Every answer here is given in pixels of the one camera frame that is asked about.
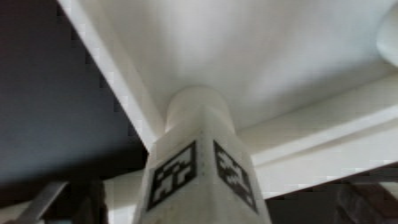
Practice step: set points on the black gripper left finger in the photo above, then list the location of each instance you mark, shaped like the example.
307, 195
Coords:
67, 204

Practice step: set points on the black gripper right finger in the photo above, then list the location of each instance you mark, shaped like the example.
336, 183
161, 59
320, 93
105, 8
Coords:
366, 205

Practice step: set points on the white square tabletop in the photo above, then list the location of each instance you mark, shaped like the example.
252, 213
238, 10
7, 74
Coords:
280, 52

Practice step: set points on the white L-shaped obstacle wall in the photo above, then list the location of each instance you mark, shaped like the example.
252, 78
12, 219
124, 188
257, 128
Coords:
305, 176

